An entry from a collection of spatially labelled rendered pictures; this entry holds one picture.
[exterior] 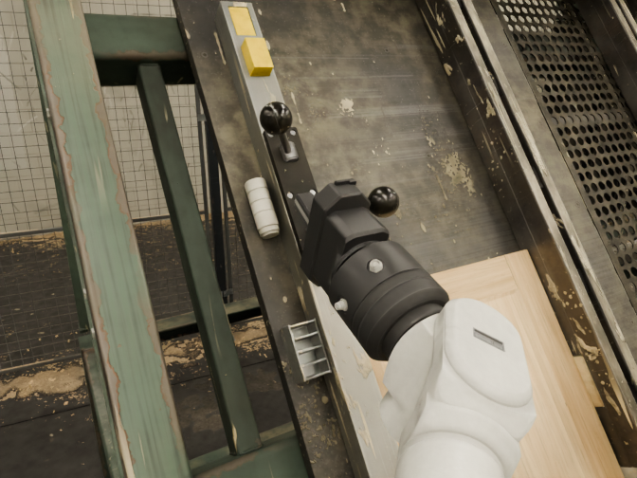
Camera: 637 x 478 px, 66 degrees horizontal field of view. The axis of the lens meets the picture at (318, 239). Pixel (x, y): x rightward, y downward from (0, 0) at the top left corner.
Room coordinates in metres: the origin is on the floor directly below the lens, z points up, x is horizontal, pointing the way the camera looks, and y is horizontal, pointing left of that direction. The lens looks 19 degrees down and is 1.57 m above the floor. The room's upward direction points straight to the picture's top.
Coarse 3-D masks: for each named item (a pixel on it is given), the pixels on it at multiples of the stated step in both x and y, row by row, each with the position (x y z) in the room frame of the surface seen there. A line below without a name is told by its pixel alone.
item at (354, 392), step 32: (224, 32) 0.79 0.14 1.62; (256, 32) 0.79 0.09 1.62; (256, 96) 0.72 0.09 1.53; (256, 128) 0.70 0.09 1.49; (288, 224) 0.62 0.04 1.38; (288, 256) 0.62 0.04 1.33; (320, 288) 0.57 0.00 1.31; (320, 320) 0.55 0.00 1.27; (352, 352) 0.53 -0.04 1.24; (352, 384) 0.51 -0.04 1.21; (352, 416) 0.48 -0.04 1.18; (352, 448) 0.48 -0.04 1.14; (384, 448) 0.47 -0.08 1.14
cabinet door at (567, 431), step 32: (512, 256) 0.76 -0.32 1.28; (448, 288) 0.67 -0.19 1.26; (480, 288) 0.70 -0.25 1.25; (512, 288) 0.72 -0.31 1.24; (512, 320) 0.69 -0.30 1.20; (544, 320) 0.71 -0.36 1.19; (544, 352) 0.67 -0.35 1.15; (544, 384) 0.64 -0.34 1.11; (576, 384) 0.66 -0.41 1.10; (544, 416) 0.60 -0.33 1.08; (576, 416) 0.62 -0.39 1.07; (544, 448) 0.57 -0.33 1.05; (576, 448) 0.59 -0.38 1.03; (608, 448) 0.61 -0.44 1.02
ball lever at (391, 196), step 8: (376, 192) 0.56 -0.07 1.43; (384, 192) 0.56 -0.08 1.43; (392, 192) 0.56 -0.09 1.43; (376, 200) 0.55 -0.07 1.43; (384, 200) 0.55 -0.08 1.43; (392, 200) 0.55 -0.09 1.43; (376, 208) 0.55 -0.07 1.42; (384, 208) 0.55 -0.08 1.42; (392, 208) 0.55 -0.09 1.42; (384, 216) 0.56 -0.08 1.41
